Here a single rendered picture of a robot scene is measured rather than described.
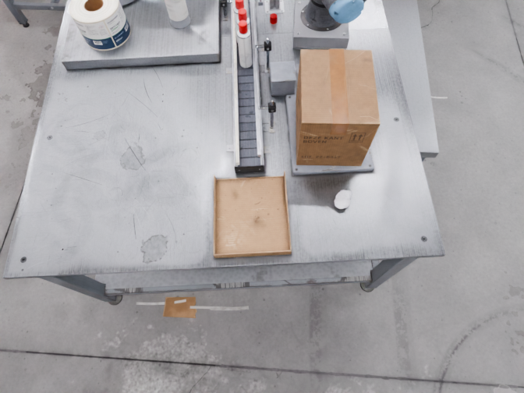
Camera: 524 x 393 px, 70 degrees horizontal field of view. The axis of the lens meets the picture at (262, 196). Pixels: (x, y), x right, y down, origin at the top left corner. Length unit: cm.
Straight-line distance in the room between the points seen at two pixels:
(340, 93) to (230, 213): 55
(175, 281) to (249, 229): 73
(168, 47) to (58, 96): 50
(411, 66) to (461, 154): 102
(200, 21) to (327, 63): 73
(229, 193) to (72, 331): 130
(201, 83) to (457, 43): 213
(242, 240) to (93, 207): 56
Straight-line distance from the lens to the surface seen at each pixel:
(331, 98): 124
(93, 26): 177
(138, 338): 220
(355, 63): 135
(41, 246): 153
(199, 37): 178
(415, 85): 174
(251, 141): 142
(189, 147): 150
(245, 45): 155
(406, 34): 193
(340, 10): 158
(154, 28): 187
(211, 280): 192
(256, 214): 134
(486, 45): 335
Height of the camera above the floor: 208
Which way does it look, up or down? 66 degrees down
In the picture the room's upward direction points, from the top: 3 degrees counter-clockwise
